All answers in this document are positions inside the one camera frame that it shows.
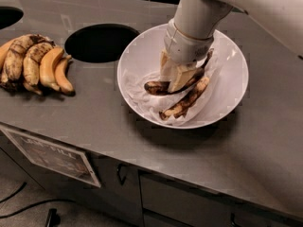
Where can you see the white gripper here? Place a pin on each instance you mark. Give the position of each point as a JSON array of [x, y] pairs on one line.
[[187, 48]]

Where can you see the blackened banana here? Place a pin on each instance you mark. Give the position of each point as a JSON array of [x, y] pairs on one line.
[[161, 88], [181, 107]]

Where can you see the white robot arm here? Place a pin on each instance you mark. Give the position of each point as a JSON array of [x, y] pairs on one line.
[[190, 33]]

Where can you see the white round bowl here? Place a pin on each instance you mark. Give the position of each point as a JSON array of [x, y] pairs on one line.
[[139, 54]]

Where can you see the small yellow banana right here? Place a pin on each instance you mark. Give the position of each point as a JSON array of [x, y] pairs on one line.
[[61, 77]]

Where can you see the spotted yellow-brown banana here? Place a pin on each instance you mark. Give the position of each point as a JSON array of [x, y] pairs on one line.
[[31, 66]]

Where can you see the spotted brown banana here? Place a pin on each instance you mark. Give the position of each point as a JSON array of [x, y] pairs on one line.
[[13, 63]]

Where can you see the yellow banana far left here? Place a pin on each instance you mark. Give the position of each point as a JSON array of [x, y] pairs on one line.
[[6, 53]]

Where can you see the white paper liner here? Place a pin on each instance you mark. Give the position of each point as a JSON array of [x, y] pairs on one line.
[[142, 101]]

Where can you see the framed landfill sign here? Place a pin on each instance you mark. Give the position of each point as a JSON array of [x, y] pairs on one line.
[[58, 158]]

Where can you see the grey drawer front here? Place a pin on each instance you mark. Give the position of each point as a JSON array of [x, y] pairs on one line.
[[192, 206]]

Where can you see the black object on floor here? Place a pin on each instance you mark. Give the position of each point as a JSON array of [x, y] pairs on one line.
[[53, 219]]

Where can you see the black cabinet handle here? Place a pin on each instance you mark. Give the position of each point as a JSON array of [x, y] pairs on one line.
[[121, 173]]

